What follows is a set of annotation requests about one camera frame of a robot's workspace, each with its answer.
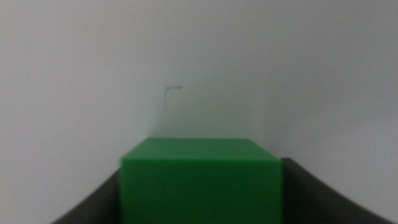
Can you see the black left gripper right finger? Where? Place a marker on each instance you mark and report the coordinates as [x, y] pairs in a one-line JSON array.
[[314, 205]]

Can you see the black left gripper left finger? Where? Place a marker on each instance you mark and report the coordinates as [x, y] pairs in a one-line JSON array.
[[102, 208]]

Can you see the green cube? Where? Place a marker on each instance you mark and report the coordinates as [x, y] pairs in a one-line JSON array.
[[200, 183]]

